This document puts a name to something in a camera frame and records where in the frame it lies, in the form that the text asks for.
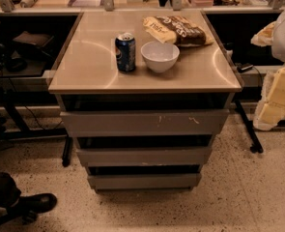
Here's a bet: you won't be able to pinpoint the brown chip bag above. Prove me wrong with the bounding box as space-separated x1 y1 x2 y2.
143 15 214 47

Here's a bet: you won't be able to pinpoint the grey drawer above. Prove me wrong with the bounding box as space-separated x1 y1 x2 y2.
88 173 201 190
76 147 212 166
61 109 229 137

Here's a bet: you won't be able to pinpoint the grey middle drawer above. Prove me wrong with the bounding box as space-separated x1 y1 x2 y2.
76 147 212 166

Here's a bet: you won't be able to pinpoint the black shoe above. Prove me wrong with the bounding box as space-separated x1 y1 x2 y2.
18 193 57 214

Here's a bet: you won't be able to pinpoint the blue soda can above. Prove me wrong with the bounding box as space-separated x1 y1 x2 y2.
115 32 135 73

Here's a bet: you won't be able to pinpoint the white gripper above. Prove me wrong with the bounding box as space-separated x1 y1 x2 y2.
250 22 285 125

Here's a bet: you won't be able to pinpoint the black desk leg right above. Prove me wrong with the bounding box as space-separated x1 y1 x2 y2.
235 100 264 154

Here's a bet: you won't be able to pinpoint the grey top drawer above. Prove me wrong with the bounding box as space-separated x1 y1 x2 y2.
61 109 229 137

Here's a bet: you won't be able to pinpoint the black headphones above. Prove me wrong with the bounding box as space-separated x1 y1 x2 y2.
4 56 27 73

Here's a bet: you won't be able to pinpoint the grey drawer cabinet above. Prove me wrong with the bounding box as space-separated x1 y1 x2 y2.
47 9 243 193

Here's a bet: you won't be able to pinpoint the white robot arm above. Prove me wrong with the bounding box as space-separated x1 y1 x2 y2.
251 10 285 131

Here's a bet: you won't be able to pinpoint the dark box under desk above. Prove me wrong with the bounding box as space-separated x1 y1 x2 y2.
13 31 53 51

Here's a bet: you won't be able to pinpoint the grey bottom drawer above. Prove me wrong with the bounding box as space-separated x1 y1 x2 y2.
88 173 201 190

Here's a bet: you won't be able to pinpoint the black desk leg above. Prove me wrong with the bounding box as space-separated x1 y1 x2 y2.
62 136 72 167
235 100 264 154

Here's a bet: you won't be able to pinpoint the white bowl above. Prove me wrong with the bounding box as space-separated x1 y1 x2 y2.
140 42 180 73

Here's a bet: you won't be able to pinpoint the black desk leg left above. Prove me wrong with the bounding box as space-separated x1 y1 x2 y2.
62 136 72 167

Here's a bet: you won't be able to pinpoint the black power adapter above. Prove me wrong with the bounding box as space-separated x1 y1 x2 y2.
237 63 253 73

